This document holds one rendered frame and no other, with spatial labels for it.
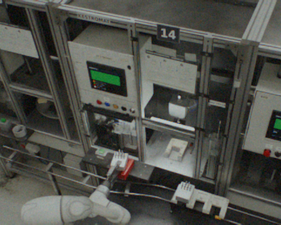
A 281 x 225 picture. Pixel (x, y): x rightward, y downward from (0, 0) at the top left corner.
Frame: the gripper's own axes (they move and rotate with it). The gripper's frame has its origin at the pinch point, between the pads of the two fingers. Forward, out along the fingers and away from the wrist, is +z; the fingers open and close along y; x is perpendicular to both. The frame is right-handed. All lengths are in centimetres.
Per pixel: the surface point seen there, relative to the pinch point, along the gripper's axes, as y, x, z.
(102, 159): -0.6, 13.7, 2.8
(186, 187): -4, -50, 3
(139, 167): -8.6, -11.4, 10.7
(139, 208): -31.7, -18.0, -8.2
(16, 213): -100, 110, -16
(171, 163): -8.7, -31.7, 22.8
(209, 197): -11, -66, 6
